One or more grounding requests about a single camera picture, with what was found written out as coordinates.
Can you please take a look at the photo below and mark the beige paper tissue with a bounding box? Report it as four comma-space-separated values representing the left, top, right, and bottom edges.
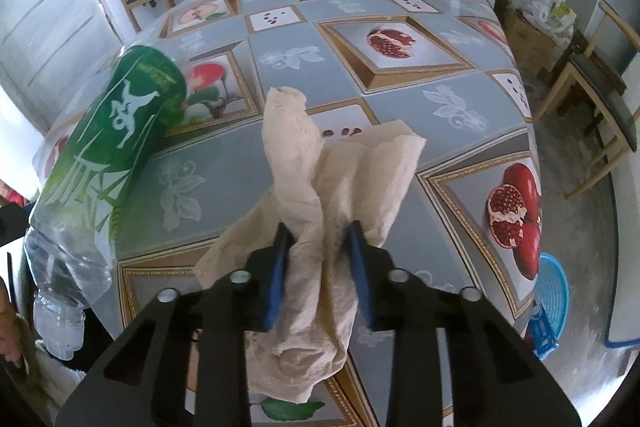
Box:
192, 86, 427, 405

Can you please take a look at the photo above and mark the person's left hand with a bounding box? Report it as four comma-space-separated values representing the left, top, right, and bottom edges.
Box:
0, 288, 24, 362

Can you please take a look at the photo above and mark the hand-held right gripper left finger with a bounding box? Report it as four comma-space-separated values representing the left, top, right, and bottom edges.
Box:
54, 222, 296, 427

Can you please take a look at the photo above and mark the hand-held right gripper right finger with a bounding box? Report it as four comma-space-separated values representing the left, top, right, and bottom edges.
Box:
346, 220, 581, 427

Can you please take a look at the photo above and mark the blue plastic basket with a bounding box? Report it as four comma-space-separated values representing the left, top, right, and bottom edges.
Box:
525, 253, 570, 360

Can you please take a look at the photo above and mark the white door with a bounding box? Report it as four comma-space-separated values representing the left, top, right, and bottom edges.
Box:
0, 0, 108, 118

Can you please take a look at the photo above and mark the cardboard box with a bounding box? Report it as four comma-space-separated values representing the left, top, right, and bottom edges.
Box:
502, 7, 558, 75

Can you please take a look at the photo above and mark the fruit print tablecloth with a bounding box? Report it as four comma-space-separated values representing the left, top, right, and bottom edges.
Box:
30, 0, 543, 425

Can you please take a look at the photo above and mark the green label plastic bottle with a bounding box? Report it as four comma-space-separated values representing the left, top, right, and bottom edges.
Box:
24, 46, 187, 360

